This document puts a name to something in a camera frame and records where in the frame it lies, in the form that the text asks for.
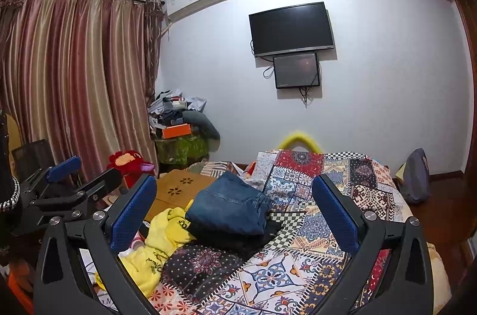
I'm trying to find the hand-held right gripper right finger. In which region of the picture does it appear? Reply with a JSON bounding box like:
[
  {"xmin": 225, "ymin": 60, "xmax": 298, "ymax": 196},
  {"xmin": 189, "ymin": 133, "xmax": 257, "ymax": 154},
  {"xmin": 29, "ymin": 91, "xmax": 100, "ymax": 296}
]
[{"xmin": 311, "ymin": 173, "xmax": 435, "ymax": 315}]

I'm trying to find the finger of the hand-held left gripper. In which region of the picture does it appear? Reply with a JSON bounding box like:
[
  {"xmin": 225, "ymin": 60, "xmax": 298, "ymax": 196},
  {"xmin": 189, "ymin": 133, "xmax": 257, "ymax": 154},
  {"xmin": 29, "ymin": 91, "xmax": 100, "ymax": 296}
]
[
  {"xmin": 21, "ymin": 156, "xmax": 83, "ymax": 197},
  {"xmin": 32, "ymin": 168, "xmax": 123, "ymax": 223}
]

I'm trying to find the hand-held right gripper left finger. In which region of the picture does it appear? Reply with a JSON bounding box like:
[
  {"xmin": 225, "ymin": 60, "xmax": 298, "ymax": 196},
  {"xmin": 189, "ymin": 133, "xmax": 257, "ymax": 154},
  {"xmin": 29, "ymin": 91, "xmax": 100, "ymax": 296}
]
[{"xmin": 33, "ymin": 174, "xmax": 159, "ymax": 315}]

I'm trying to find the blue denim jacket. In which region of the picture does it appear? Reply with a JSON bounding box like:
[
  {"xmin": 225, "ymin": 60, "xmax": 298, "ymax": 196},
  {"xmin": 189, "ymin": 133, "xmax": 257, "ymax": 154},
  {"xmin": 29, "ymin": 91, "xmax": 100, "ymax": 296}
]
[{"xmin": 185, "ymin": 171, "xmax": 273, "ymax": 235}]

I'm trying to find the person's left forearm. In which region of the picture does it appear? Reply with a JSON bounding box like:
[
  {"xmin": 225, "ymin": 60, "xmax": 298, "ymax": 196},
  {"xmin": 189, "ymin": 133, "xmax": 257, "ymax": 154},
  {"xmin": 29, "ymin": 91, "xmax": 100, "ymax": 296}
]
[{"xmin": 0, "ymin": 109, "xmax": 20, "ymax": 215}]

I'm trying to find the red plush toy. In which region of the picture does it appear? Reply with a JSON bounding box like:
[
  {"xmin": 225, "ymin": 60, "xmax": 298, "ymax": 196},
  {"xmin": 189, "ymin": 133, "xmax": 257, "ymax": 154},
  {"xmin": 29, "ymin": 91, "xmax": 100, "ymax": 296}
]
[{"xmin": 107, "ymin": 150, "xmax": 155, "ymax": 189}]

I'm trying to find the black mesh chair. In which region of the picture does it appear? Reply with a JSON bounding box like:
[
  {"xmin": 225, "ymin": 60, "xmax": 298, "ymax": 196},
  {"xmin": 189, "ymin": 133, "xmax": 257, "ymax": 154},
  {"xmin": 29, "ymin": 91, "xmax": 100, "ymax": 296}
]
[{"xmin": 10, "ymin": 139, "xmax": 56, "ymax": 185}]

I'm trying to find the yellow printed cloth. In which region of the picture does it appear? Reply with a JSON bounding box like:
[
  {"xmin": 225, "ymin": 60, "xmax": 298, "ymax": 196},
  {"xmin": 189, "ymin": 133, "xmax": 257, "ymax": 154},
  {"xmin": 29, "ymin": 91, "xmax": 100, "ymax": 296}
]
[{"xmin": 93, "ymin": 199, "xmax": 196, "ymax": 299}]

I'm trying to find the small wooden table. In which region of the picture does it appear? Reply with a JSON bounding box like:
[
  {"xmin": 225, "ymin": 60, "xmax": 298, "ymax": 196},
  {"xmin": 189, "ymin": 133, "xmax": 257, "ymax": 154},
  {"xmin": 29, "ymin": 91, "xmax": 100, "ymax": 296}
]
[{"xmin": 143, "ymin": 169, "xmax": 224, "ymax": 222}]

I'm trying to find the patchwork printed bedspread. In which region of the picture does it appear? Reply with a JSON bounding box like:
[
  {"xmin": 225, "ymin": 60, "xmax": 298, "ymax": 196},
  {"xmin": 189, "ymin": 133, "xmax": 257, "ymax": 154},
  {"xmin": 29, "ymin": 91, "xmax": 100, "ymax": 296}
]
[{"xmin": 95, "ymin": 149, "xmax": 414, "ymax": 315}]

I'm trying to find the green patterned cover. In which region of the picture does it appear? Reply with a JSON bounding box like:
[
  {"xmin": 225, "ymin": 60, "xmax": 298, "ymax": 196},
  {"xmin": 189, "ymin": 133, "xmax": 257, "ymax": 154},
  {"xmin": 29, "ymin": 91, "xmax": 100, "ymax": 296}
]
[{"xmin": 154, "ymin": 134, "xmax": 209, "ymax": 167}]

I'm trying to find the yellow pillow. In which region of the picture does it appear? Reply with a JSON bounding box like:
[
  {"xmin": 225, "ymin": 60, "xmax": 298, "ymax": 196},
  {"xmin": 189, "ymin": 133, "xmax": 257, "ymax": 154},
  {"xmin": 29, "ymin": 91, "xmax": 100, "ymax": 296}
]
[{"xmin": 278, "ymin": 131, "xmax": 323, "ymax": 153}]

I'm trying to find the purple grey backpack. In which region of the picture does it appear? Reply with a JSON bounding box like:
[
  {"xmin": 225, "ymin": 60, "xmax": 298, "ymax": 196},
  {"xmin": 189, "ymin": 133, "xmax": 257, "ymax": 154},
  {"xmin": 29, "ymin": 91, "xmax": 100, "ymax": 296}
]
[{"xmin": 397, "ymin": 148, "xmax": 432, "ymax": 204}]

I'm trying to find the striped pink curtain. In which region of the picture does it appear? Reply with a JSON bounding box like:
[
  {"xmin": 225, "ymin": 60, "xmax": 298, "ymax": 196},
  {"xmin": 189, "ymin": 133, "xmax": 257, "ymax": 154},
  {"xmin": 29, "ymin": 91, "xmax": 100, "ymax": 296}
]
[{"xmin": 0, "ymin": 0, "xmax": 165, "ymax": 181}]

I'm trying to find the orange box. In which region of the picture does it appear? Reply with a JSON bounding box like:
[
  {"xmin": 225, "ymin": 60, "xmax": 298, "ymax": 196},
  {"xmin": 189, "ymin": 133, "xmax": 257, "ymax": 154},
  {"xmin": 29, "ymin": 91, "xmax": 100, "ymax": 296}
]
[{"xmin": 161, "ymin": 124, "xmax": 192, "ymax": 139}]

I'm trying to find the black cloth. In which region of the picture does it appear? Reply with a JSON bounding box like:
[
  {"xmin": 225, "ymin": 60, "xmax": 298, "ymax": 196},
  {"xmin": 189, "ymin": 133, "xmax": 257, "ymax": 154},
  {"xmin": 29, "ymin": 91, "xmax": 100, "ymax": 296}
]
[{"xmin": 188, "ymin": 211, "xmax": 284, "ymax": 252}]

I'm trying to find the pile of clutter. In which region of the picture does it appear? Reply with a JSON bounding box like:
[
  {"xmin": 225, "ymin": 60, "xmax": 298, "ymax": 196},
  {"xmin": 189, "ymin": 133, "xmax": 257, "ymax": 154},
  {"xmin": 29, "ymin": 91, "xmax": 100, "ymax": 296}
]
[{"xmin": 148, "ymin": 89, "xmax": 207, "ymax": 131}]

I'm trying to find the grey cushion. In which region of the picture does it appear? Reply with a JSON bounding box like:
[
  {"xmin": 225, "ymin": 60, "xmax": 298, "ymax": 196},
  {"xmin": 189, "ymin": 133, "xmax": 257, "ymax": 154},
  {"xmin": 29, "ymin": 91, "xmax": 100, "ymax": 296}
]
[{"xmin": 182, "ymin": 111, "xmax": 221, "ymax": 141}]

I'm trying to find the cream bed sheet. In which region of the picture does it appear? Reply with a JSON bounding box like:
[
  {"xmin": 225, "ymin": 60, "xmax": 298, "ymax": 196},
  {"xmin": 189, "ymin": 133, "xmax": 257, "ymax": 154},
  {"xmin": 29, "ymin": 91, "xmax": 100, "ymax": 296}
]
[{"xmin": 425, "ymin": 242, "xmax": 452, "ymax": 304}]

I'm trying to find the small black monitor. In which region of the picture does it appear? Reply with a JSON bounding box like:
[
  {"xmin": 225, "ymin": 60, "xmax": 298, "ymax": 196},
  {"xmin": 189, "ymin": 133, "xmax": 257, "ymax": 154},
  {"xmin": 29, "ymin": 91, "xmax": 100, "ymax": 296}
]
[{"xmin": 273, "ymin": 52, "xmax": 321, "ymax": 89}]

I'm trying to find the black wall television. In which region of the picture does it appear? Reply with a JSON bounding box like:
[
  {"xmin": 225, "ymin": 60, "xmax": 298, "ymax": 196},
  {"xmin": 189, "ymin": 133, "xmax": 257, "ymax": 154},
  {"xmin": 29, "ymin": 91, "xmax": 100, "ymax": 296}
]
[{"xmin": 248, "ymin": 2, "xmax": 334, "ymax": 58}]

